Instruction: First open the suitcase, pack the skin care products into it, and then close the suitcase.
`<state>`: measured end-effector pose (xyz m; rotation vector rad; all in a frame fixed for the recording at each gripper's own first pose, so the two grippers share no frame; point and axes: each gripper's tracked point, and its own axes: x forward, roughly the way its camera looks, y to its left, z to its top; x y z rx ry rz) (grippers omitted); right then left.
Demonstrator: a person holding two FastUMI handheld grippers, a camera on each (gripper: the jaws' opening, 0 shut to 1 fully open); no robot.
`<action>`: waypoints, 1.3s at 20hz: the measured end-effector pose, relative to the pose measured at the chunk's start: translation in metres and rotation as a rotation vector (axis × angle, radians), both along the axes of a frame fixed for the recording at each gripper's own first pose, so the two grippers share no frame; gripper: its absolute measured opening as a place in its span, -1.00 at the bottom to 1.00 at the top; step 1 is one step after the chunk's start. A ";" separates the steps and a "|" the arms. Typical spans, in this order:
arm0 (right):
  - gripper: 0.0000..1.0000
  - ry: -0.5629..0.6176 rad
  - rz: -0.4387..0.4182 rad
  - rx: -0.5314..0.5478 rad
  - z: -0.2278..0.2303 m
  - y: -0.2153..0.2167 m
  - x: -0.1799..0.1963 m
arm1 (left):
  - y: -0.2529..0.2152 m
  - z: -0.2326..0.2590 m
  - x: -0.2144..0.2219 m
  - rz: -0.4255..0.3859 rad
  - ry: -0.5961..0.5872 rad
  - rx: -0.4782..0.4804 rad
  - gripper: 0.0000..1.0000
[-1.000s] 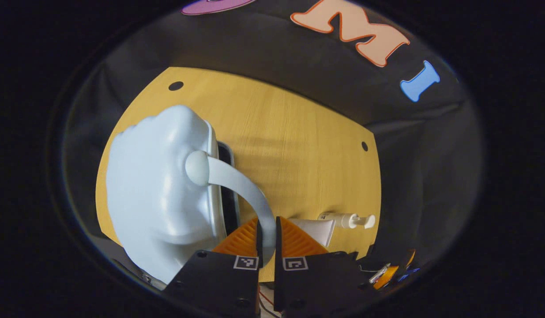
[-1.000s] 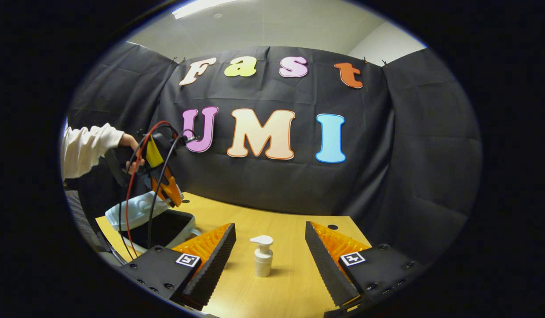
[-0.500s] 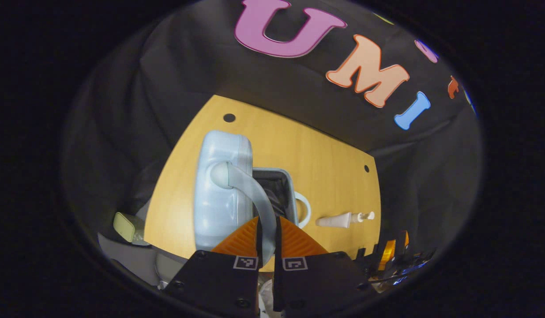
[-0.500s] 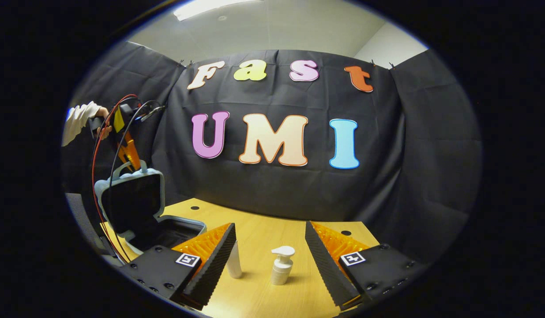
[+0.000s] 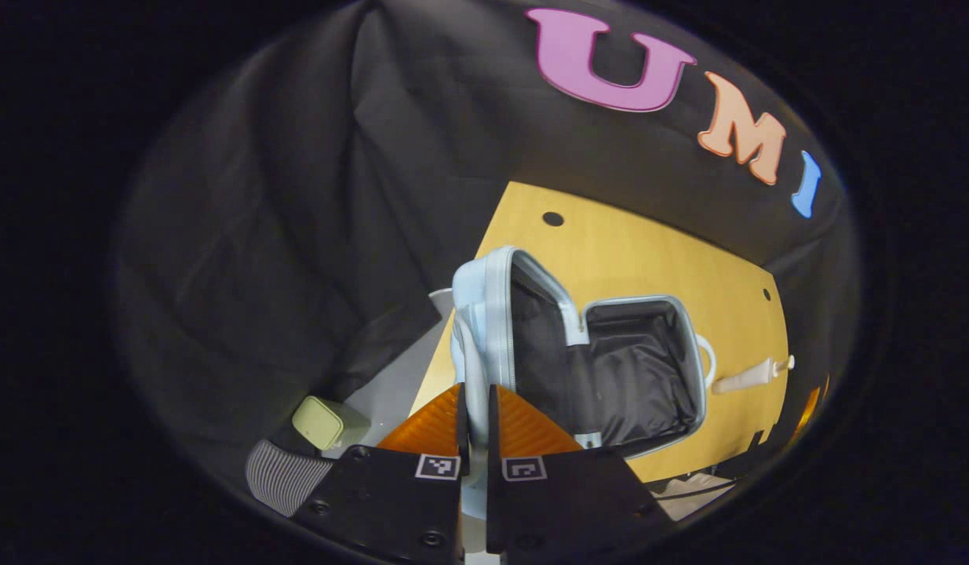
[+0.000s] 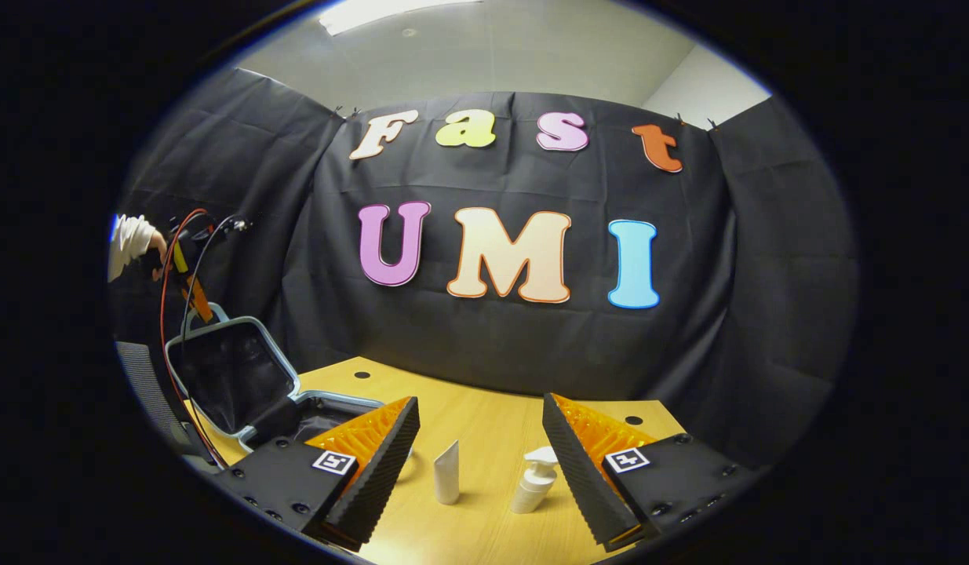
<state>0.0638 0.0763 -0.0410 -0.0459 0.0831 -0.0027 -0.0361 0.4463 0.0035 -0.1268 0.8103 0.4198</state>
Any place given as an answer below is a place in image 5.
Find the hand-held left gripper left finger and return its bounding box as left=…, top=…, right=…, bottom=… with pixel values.
left=292, top=383, right=471, bottom=565

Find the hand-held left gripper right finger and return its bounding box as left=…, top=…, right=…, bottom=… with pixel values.
left=486, top=383, right=677, bottom=562

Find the white pump bottle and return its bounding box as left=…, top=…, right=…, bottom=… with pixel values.
left=712, top=355, right=796, bottom=396

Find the light blue suitcase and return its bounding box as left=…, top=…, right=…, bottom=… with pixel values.
left=450, top=245, right=718, bottom=523

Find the pale green box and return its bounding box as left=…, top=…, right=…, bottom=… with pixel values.
left=292, top=395, right=371, bottom=452

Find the grey striped fabric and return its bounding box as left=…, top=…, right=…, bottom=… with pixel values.
left=245, top=439, right=336, bottom=519

